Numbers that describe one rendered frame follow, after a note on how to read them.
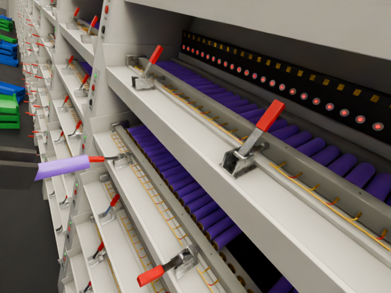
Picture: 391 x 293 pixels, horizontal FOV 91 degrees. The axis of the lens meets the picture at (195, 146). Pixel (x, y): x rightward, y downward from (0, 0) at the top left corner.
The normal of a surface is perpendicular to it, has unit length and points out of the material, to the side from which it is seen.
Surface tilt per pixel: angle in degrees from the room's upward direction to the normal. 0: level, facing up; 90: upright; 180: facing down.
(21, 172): 90
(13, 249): 0
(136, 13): 90
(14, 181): 90
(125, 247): 18
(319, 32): 108
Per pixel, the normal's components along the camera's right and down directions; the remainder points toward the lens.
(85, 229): 0.13, -0.80
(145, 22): 0.59, 0.54
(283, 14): -0.79, 0.27
